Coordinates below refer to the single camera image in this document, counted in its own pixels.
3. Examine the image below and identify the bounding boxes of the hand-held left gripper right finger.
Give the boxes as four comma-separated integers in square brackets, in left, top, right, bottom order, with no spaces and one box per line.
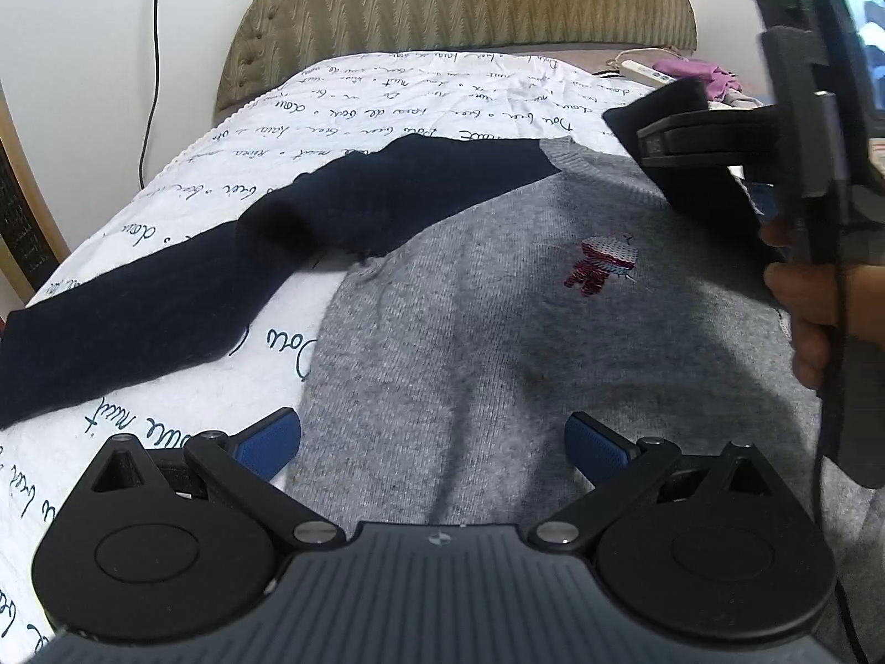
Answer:
[529,411,779,556]

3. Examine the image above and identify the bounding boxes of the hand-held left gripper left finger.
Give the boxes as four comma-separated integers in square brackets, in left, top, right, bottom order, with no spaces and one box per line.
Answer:
[86,408,347,558]

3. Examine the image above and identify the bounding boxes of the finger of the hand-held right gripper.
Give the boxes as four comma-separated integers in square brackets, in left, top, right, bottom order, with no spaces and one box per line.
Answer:
[636,105,781,168]

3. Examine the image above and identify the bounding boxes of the grey sweater with navy sleeves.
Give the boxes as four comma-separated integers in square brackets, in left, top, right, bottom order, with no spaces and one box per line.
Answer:
[0,79,885,664]

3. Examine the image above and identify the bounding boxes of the person's right hand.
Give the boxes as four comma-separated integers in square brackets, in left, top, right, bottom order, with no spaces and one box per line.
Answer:
[761,217,843,388]

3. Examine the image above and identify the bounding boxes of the purple cloth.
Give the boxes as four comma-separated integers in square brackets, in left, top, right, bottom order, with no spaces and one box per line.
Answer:
[653,59,745,102]

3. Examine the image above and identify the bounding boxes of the white quilt with script print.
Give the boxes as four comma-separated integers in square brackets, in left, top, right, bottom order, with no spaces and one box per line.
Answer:
[0,48,796,664]

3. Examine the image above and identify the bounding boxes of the olive padded headboard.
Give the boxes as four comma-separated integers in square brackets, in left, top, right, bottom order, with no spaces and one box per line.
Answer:
[211,0,698,132]

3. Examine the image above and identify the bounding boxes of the wooden frame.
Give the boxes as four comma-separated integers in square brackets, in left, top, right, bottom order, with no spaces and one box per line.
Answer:
[0,93,71,309]

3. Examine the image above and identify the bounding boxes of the black wall cable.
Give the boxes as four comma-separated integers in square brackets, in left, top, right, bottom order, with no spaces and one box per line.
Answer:
[138,0,167,188]

